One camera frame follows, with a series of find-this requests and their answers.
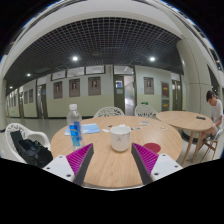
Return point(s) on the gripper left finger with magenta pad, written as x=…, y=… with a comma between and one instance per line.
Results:
x=72, y=167

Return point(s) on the white chair on left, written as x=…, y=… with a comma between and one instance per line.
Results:
x=26, y=134

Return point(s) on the open doorway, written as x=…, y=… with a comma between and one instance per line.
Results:
x=124, y=93

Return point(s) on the small card on table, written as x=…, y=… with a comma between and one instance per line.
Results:
x=144, y=123

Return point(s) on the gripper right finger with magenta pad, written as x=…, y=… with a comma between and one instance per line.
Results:
x=152, y=166

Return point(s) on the black phone on far table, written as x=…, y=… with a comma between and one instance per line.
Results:
x=202, y=118

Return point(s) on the clear plastic water bottle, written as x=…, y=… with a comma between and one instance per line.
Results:
x=74, y=124

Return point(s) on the white chair behind table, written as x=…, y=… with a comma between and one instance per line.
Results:
x=109, y=111
x=144, y=111

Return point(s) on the round wooden table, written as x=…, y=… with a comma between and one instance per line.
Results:
x=111, y=169
x=184, y=120

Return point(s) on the framed portrait on wall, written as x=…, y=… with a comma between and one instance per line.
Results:
x=149, y=85
x=94, y=86
x=57, y=90
x=74, y=88

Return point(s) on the black bag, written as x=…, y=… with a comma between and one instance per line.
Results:
x=33, y=152

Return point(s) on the white ceramic mug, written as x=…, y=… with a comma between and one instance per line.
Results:
x=120, y=138

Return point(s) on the seated person in white shirt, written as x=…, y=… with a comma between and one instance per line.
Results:
x=216, y=116

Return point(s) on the red round coaster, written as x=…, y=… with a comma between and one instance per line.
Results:
x=153, y=147

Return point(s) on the folding chair under person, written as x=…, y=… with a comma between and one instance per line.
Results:
x=212, y=142

